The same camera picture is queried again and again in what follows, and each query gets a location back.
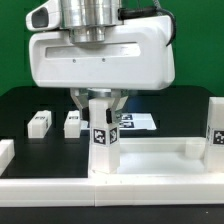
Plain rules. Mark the white desk top tray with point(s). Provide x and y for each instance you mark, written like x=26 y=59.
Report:
x=178 y=157

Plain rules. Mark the white left fence block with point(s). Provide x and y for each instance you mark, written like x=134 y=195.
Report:
x=7 y=153

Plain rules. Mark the white front fence bar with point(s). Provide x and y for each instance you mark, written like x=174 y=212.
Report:
x=116 y=191

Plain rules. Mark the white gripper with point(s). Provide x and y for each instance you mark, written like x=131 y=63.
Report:
x=134 y=55

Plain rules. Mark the fiducial marker sheet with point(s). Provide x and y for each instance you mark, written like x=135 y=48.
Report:
x=129 y=121

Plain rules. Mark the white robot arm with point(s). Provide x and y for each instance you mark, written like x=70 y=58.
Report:
x=86 y=21

